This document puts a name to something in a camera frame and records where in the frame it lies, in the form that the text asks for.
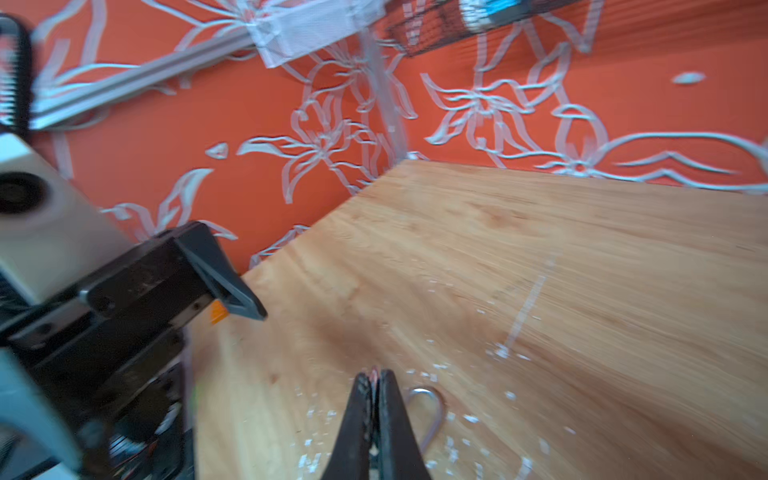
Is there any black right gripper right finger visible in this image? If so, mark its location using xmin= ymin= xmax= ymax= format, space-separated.
xmin=375 ymin=369 xmax=431 ymax=480

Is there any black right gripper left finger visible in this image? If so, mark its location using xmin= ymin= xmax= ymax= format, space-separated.
xmin=321 ymin=373 xmax=375 ymax=480

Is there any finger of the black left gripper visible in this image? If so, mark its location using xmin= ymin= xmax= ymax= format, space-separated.
xmin=172 ymin=221 xmax=268 ymax=321

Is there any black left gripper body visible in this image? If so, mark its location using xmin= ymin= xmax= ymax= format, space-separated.
xmin=1 ymin=230 xmax=210 ymax=432

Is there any brass padlock with steel shackle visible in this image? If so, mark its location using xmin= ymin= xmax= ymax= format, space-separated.
xmin=405 ymin=385 xmax=447 ymax=454

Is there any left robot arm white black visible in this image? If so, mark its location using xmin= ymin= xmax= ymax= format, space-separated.
xmin=1 ymin=15 xmax=267 ymax=479

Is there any orange flat piece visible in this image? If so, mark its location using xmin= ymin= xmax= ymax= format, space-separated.
xmin=210 ymin=300 xmax=230 ymax=325

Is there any clear plastic bin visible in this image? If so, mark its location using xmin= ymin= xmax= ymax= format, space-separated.
xmin=238 ymin=0 xmax=386 ymax=69

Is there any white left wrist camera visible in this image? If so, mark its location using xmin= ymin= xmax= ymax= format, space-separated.
xmin=1 ymin=133 xmax=133 ymax=305

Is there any aluminium frame post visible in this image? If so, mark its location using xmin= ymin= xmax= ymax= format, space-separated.
xmin=358 ymin=27 xmax=408 ymax=165

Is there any black wire basket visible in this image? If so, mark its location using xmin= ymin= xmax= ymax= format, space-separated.
xmin=384 ymin=0 xmax=572 ymax=57

